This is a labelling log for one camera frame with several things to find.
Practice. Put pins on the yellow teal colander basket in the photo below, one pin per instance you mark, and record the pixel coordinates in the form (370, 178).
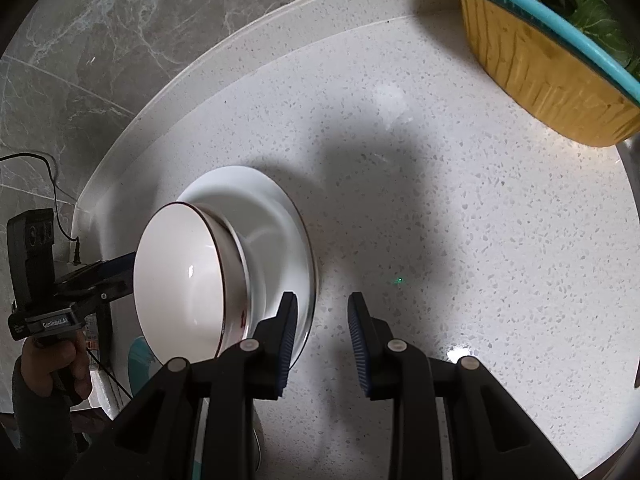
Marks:
(552, 70)

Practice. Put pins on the large white bowl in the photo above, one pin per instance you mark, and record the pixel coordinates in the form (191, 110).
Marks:
(274, 239)

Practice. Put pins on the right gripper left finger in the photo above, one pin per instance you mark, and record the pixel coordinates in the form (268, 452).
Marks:
(255, 368)

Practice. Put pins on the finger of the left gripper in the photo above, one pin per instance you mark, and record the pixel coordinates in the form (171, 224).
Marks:
(111, 277)

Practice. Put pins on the left hand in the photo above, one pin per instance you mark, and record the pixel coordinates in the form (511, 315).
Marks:
(38, 364)

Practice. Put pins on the teal floral plate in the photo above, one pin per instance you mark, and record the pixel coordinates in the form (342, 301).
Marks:
(142, 364)

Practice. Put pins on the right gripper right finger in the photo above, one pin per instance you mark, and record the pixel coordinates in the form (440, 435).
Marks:
(390, 369)

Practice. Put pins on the small white bowl with writing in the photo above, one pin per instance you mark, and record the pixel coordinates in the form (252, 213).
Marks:
(191, 288)

